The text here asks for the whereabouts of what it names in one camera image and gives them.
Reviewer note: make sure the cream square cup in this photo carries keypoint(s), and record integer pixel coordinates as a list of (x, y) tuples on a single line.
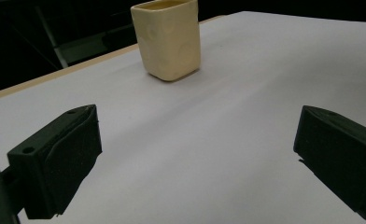
[(168, 40)]

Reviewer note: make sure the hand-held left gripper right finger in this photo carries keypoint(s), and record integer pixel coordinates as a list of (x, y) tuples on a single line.
[(343, 155)]

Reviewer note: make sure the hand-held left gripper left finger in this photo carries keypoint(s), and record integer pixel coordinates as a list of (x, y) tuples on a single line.
[(56, 161)]

